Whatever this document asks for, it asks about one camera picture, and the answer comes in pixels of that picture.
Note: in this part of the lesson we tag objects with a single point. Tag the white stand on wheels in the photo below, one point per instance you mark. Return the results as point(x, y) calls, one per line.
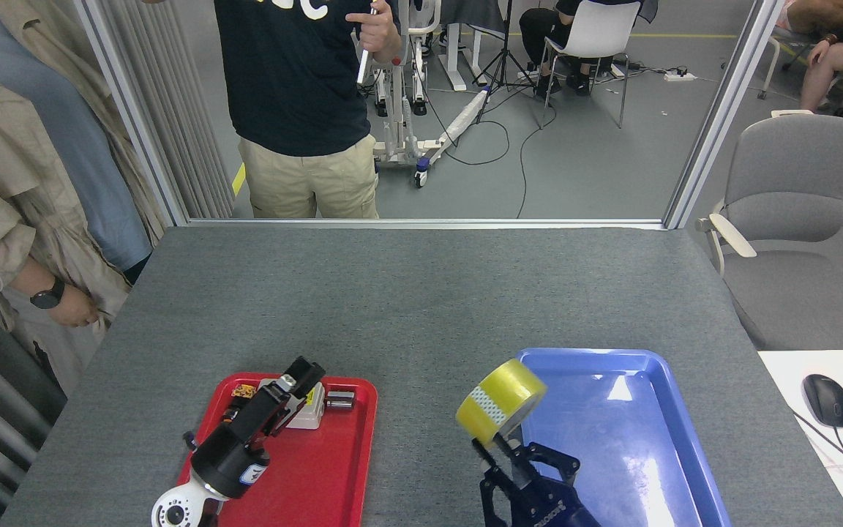
point(458, 121)

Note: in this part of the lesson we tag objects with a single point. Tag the silver post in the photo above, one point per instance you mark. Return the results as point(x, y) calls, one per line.
point(721, 110)
point(136, 124)

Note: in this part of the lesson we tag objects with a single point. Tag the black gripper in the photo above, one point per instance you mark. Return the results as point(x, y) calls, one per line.
point(538, 509)
point(227, 461)

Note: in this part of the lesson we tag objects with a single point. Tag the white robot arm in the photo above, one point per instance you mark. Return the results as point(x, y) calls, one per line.
point(176, 509)

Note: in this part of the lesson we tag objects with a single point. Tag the red plastic tray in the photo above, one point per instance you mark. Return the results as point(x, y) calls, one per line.
point(319, 476)

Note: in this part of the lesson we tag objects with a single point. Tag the silver horizontal rail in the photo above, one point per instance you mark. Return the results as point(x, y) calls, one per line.
point(429, 222)

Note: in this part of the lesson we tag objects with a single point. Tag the black computer mouse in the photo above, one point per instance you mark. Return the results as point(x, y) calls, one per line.
point(827, 401)

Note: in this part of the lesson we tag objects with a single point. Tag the white switch box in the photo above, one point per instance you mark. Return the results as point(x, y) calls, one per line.
point(313, 416)

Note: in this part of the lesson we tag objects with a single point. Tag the white chair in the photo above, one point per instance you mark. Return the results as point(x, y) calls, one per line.
point(601, 33)

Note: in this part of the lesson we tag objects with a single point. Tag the silver laptop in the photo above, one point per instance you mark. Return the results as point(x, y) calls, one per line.
point(363, 69)

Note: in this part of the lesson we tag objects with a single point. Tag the blue plastic tray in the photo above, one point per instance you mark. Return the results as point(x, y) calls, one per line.
point(626, 439)

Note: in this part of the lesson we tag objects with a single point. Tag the white desk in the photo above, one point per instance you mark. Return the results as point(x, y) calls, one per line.
point(787, 373)

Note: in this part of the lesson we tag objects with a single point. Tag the black wrist watch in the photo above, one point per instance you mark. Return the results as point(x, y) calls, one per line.
point(48, 296)

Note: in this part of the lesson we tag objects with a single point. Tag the black tripod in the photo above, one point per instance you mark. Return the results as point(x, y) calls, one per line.
point(503, 55)

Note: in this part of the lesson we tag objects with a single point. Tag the yellow tape roll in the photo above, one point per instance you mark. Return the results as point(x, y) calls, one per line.
point(509, 388)

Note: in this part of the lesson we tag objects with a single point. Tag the person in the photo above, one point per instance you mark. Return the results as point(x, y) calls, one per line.
point(290, 88)
point(4, 183)
point(842, 62)
point(542, 29)

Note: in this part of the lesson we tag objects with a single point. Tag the white power strip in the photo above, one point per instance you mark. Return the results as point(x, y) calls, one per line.
point(679, 75)

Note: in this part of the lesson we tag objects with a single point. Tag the grey office chair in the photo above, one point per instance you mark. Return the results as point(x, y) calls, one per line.
point(795, 278)

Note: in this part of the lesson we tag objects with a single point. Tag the person's hand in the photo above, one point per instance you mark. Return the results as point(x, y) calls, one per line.
point(820, 53)
point(76, 309)
point(385, 33)

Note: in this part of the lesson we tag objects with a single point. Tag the grey pleated panel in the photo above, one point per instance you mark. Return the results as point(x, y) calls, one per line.
point(180, 110)

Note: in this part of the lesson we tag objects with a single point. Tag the black silver cylinder part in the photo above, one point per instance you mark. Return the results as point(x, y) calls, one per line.
point(339, 400)

